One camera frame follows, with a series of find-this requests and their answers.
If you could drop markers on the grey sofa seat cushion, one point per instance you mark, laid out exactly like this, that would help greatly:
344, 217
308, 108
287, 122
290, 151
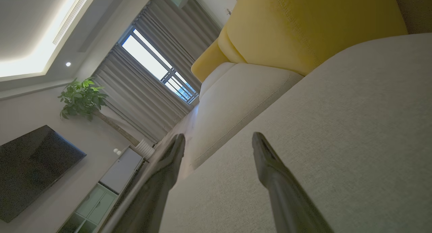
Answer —
243, 101
216, 77
337, 125

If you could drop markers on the grey pleated curtain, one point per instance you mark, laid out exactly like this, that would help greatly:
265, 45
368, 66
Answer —
175, 30
135, 98

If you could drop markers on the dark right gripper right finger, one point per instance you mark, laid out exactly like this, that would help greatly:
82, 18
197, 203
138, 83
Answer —
280, 189

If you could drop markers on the green plant in white pot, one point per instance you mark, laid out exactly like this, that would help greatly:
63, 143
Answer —
82, 98

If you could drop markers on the small white ornament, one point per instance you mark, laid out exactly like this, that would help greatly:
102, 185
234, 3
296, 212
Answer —
117, 152

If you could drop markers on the white and mint tv cabinet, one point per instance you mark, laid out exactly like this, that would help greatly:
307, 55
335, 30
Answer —
121, 169

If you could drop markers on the yellow sofa back cushion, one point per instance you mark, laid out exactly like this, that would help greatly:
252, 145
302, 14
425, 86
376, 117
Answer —
303, 23
209, 62

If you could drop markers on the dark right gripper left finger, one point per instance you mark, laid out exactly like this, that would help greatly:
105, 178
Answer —
158, 179

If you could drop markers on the black flat screen television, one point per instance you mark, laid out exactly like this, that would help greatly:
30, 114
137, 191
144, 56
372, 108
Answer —
30, 165

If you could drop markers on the white ceiling air vent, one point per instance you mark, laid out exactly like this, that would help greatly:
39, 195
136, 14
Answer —
72, 17

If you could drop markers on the window with grey frame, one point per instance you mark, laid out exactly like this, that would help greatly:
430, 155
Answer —
145, 57

